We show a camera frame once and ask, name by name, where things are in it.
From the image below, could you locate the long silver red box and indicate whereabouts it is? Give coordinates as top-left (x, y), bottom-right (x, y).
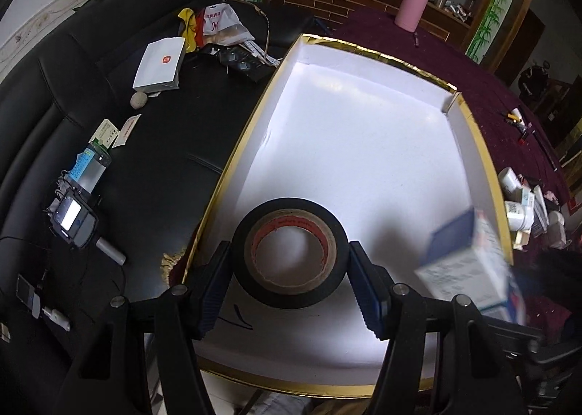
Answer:
top-left (531, 185), bottom-right (550, 237)

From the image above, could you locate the gold-edged white cardboard box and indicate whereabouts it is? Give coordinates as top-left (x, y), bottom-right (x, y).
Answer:
top-left (190, 35), bottom-right (512, 398)

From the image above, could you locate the black tape roll red core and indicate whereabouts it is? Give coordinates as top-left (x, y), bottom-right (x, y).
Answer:
top-left (229, 198), bottom-right (348, 309)

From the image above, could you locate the white box red logo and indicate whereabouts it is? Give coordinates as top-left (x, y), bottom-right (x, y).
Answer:
top-left (133, 36), bottom-right (186, 95)

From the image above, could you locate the pink thermos bottle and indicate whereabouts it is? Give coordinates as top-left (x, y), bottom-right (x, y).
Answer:
top-left (395, 0), bottom-right (428, 32)

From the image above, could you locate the long black pen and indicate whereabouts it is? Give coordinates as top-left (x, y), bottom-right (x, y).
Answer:
top-left (519, 110), bottom-right (557, 171)

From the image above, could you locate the yellow black pen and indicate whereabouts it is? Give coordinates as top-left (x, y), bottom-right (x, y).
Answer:
top-left (501, 111), bottom-right (523, 123)

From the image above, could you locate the blue white staples box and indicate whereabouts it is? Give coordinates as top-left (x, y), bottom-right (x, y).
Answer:
top-left (415, 208), bottom-right (527, 325)

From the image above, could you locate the yellow cloth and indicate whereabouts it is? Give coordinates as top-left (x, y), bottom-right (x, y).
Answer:
top-left (179, 8), bottom-right (197, 53)

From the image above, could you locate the white plastic bag red print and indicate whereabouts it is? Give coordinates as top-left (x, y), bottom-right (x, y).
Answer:
top-left (202, 3), bottom-right (255, 46)

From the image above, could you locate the black leather sofa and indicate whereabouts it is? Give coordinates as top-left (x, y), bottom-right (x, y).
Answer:
top-left (0, 0), bottom-right (320, 415)

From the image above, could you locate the white labelled pill bottle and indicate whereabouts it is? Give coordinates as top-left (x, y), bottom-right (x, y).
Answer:
top-left (504, 201), bottom-right (535, 233)

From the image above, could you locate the clear water bottle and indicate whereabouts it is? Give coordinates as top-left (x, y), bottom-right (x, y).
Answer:
top-left (65, 139), bottom-right (111, 195)

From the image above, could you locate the black handheld device with screen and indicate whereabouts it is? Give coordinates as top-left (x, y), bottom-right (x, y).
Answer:
top-left (47, 189), bottom-right (97, 248)

